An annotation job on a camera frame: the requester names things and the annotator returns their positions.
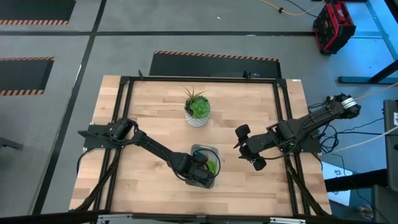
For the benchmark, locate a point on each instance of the silver aluminium rail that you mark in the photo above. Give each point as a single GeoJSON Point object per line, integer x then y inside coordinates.
{"type": "Point", "coordinates": [115, 217]}

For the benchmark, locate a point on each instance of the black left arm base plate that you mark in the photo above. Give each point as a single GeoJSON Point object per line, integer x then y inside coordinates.
{"type": "Point", "coordinates": [93, 143]}

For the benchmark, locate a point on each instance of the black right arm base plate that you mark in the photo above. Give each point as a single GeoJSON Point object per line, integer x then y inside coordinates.
{"type": "Point", "coordinates": [312, 148]}

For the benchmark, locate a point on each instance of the black aluminium table frame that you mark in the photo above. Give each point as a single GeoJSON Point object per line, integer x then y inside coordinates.
{"type": "Point", "coordinates": [217, 80]}

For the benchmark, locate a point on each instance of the succulent plant in white pot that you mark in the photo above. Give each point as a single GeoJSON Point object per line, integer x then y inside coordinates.
{"type": "Point", "coordinates": [199, 109]}

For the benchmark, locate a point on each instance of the black chair leg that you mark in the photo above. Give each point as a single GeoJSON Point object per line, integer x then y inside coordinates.
{"type": "Point", "coordinates": [9, 143]}

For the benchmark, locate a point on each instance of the black computer case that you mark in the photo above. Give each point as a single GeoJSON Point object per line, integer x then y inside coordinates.
{"type": "Point", "coordinates": [390, 155]}

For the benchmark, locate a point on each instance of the black metal desk frame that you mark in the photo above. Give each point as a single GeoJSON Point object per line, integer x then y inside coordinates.
{"type": "Point", "coordinates": [357, 80]}

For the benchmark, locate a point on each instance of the green measuring cup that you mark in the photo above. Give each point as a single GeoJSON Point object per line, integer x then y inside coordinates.
{"type": "Point", "coordinates": [212, 166]}

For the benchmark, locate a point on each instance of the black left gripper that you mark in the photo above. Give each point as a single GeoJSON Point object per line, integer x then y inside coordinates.
{"type": "Point", "coordinates": [194, 169]}

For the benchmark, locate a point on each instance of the white paper sheet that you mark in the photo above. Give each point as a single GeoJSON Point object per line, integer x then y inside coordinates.
{"type": "Point", "coordinates": [334, 169]}

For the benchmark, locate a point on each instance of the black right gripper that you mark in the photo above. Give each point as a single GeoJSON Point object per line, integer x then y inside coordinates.
{"type": "Point", "coordinates": [259, 144]}

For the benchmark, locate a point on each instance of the white plastic basket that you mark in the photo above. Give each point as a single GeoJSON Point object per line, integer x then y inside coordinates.
{"type": "Point", "coordinates": [199, 147]}

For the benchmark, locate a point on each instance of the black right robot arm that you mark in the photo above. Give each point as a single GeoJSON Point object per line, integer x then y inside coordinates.
{"type": "Point", "coordinates": [311, 121]}

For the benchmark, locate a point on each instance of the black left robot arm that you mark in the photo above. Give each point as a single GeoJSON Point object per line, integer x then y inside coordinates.
{"type": "Point", "coordinates": [155, 149]}

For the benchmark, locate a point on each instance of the black hazard-striped floor mat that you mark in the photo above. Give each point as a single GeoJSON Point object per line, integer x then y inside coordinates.
{"type": "Point", "coordinates": [25, 76]}
{"type": "Point", "coordinates": [37, 9]}
{"type": "Point", "coordinates": [214, 67]}

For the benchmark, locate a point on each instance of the red and black toolbox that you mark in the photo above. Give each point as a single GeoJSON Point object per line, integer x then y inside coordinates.
{"type": "Point", "coordinates": [334, 28]}

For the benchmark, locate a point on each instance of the silver round cap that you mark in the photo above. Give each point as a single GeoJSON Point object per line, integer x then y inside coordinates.
{"type": "Point", "coordinates": [365, 211]}

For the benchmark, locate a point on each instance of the black metal bar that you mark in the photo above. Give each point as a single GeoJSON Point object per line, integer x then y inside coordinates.
{"type": "Point", "coordinates": [351, 183]}

